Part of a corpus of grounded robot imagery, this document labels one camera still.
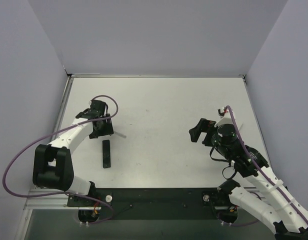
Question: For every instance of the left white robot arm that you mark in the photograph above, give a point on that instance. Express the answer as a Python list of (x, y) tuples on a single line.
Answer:
[(53, 166)]

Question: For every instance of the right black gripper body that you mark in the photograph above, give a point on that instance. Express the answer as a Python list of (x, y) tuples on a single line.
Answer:
[(208, 133)]

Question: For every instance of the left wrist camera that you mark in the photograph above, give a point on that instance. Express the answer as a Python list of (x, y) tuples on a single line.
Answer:
[(98, 105)]

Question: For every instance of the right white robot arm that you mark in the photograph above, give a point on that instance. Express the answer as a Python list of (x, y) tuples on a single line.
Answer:
[(279, 212)]

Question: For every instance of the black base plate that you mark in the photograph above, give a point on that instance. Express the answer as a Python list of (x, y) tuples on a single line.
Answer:
[(158, 204)]

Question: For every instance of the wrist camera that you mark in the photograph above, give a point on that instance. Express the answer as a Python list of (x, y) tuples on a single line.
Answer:
[(98, 105), (226, 117)]

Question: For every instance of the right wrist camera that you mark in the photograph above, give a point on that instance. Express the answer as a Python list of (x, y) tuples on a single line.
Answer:
[(226, 117)]

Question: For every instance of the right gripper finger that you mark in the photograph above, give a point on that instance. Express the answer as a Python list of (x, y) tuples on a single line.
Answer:
[(203, 124), (195, 133)]

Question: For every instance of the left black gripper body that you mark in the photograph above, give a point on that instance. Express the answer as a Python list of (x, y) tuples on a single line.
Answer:
[(102, 128)]

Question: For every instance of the black remote control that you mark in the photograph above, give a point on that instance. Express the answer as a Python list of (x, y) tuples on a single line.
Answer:
[(106, 154)]

